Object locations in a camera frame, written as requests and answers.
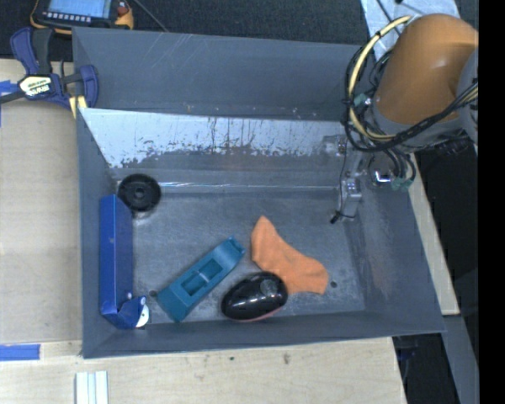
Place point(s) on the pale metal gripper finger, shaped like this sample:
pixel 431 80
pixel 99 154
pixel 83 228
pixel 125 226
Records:
pixel 351 198
pixel 333 145

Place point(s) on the orange cloth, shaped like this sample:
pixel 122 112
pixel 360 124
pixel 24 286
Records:
pixel 288 263

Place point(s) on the grey metal bin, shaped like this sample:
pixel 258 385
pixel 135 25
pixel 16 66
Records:
pixel 235 208

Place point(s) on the black computer mouse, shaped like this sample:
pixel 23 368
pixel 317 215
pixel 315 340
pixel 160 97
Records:
pixel 252 298

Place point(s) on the teal plastic box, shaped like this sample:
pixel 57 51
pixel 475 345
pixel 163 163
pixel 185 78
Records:
pixel 200 277

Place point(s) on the black round ribbed disc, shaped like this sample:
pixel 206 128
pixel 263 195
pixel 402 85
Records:
pixel 139 192

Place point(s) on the long blue cardboard box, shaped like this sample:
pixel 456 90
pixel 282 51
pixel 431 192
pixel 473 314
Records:
pixel 115 251

